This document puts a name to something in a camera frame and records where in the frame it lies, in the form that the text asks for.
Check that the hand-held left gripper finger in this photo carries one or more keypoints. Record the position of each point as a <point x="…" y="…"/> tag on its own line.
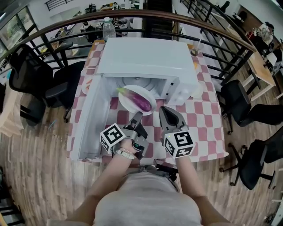
<point x="137" y="118"/>

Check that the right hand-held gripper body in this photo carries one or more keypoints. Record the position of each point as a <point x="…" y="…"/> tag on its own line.
<point x="179" y="143"/>

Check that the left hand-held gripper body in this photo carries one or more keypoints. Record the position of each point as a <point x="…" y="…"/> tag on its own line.
<point x="111" y="138"/>

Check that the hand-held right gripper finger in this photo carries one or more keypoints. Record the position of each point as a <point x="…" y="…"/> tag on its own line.
<point x="177" y="121"/>
<point x="163" y="121"/>

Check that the purple eggplant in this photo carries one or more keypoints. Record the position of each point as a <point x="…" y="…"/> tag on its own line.
<point x="141" y="102"/>

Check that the white round plate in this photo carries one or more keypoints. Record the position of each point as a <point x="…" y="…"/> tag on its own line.
<point x="128" y="103"/>

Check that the white microwave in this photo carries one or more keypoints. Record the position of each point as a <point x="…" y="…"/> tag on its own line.
<point x="143" y="57"/>

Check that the person's right forearm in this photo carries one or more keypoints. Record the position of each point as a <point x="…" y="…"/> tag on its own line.
<point x="188" y="174"/>

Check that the person's left forearm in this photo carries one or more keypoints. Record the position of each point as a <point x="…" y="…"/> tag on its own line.
<point x="112" y="174"/>

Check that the person's left hand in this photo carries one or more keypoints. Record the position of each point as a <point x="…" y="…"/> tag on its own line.
<point x="126" y="144"/>

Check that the pink white checkered tablecloth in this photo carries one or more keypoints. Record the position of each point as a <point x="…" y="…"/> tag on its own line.
<point x="205" y="123"/>

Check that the black waist pouch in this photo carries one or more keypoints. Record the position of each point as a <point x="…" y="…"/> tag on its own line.
<point x="165" y="170"/>

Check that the white plate with carrots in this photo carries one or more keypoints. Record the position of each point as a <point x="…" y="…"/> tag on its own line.
<point x="84" y="87"/>

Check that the orange fruit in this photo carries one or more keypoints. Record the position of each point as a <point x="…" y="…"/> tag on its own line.
<point x="195" y="65"/>

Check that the orange carrot pieces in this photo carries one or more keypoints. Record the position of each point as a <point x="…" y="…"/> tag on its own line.
<point x="88" y="83"/>

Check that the person's gray shirt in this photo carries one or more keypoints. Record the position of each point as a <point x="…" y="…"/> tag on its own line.
<point x="150" y="198"/>

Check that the black mesh office chair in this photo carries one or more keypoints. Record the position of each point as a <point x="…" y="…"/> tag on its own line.
<point x="252" y="167"/>
<point x="31" y="70"/>
<point x="236" y="97"/>

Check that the clear plastic cup with straw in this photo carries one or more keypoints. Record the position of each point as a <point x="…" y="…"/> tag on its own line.
<point x="195" y="49"/>

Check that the clear plastic water bottle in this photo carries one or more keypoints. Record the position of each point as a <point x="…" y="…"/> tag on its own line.
<point x="109" y="31"/>

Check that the dark staircase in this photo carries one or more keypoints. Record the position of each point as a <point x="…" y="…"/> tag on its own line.
<point x="158" y="24"/>

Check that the wooden desk with white legs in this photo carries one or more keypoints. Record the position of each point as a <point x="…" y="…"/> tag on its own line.
<point x="263" y="72"/>

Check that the beige cardboard box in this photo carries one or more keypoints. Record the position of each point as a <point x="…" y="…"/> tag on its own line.
<point x="11" y="114"/>

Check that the dark railing with wooden handrail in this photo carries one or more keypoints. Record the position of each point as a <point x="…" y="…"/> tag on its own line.
<point x="154" y="13"/>

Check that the glass window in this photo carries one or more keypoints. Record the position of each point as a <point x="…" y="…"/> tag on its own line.
<point x="13" y="31"/>

